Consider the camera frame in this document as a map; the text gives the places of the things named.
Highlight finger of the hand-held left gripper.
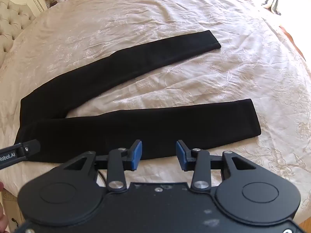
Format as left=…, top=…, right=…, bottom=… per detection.
left=22, top=139, right=41, bottom=156

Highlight cream embroidered bedspread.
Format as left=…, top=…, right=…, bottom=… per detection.
left=0, top=0, right=311, bottom=201

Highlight black pants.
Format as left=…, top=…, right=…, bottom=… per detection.
left=14, top=30, right=262, bottom=163

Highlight person's left hand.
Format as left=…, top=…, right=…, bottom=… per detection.
left=0, top=182, right=10, bottom=227

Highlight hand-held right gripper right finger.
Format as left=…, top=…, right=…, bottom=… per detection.
left=176, top=140, right=258, bottom=192

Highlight cream tufted headboard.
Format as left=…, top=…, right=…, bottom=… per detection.
left=0, top=0, right=48, bottom=69

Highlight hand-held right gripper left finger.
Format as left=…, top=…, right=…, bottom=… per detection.
left=58, top=139, right=143, bottom=192

